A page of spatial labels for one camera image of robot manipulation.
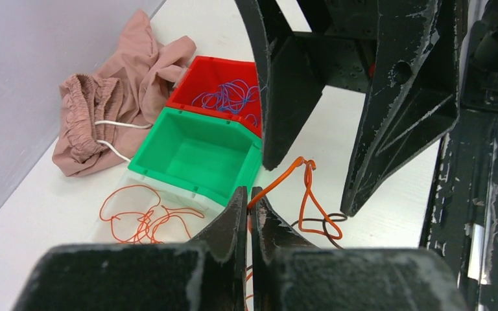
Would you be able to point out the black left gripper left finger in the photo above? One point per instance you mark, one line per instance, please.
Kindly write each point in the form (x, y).
(208, 272)

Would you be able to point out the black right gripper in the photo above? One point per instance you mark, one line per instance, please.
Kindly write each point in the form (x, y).
(411, 101)

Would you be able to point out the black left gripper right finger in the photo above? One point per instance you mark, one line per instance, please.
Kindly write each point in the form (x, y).
(290, 273)

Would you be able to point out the clear plastic bin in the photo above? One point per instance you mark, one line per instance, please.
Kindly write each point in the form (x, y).
(142, 210)

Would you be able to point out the green plastic bin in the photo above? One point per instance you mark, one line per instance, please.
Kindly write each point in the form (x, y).
(206, 155)

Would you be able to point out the red plastic bin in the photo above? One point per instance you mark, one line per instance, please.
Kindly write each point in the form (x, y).
(221, 88)

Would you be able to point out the pink cloth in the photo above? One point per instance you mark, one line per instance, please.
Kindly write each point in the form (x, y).
(106, 115)

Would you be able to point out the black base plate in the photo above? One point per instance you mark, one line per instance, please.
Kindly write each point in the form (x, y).
(461, 221)

